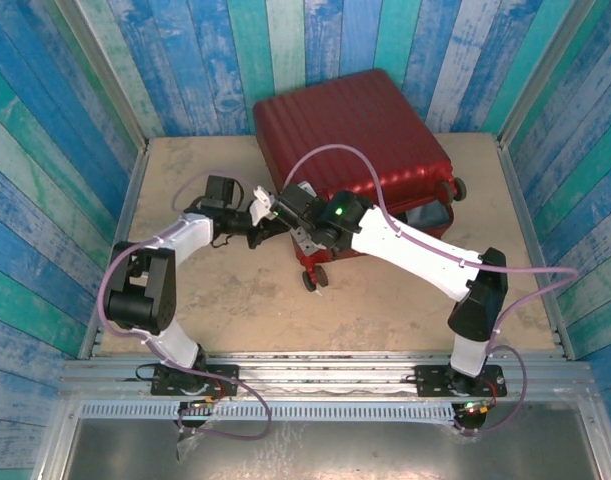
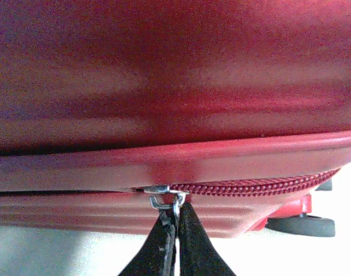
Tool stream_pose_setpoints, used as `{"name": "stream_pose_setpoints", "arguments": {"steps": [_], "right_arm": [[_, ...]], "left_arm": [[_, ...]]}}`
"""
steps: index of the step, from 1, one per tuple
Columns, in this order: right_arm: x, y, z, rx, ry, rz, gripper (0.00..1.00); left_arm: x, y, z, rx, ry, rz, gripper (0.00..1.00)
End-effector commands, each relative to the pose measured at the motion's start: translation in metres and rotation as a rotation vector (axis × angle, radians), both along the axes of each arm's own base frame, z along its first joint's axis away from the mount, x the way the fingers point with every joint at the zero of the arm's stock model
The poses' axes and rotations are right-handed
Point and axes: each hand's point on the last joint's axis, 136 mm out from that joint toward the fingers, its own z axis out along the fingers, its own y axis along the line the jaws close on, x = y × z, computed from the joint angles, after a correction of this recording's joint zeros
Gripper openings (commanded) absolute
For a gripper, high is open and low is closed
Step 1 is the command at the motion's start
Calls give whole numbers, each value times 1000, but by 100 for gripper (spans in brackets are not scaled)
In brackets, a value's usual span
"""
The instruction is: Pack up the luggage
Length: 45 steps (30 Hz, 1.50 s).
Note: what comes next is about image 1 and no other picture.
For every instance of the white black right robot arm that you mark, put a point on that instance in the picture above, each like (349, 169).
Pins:
(415, 250)

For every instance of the red hard-shell suitcase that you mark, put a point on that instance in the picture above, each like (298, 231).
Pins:
(355, 130)

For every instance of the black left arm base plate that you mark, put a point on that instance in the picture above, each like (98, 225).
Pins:
(225, 375)

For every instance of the small circuit board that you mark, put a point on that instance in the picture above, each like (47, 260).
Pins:
(475, 407)
(197, 404)

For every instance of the aluminium mounting rail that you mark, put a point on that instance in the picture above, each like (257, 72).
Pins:
(325, 375)

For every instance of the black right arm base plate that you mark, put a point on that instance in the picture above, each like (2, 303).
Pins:
(430, 380)

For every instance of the steel sheet panel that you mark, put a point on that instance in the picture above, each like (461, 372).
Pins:
(335, 450)

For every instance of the aluminium frame post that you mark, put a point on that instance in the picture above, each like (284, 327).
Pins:
(106, 75)
(547, 75)

